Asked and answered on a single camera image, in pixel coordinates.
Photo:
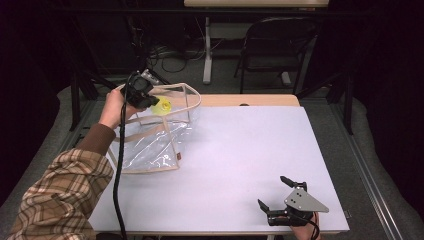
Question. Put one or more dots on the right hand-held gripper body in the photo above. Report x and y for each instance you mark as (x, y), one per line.
(301, 201)

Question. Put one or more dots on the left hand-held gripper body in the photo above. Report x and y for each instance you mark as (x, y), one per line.
(136, 88)

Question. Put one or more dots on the yellow shuttlecock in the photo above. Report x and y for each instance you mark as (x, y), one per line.
(162, 106)

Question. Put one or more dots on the clear bag with beige trim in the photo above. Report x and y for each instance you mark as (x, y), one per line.
(153, 150)

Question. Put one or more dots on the person's right hand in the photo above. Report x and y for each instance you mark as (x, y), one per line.
(305, 234)

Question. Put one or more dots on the person's left hand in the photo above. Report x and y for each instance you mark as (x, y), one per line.
(111, 110)

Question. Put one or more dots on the white foam board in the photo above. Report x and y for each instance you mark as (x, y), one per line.
(260, 143)

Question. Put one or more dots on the black metal stand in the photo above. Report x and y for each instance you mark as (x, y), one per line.
(75, 100)
(349, 106)

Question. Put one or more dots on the wooden table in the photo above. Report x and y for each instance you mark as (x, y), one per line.
(230, 100)

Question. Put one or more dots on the black folding chair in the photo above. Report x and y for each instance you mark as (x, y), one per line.
(276, 43)

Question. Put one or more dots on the white desk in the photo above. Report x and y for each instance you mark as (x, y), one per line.
(253, 2)

